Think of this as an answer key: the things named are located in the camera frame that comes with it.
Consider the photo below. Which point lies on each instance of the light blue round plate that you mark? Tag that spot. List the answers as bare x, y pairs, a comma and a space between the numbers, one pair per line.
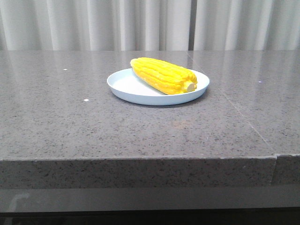
127, 86

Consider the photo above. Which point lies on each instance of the yellow corn cob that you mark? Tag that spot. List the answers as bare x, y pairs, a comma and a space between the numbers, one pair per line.
164, 76

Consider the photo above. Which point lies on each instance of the white pleated curtain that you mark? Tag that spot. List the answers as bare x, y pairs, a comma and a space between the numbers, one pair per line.
149, 25

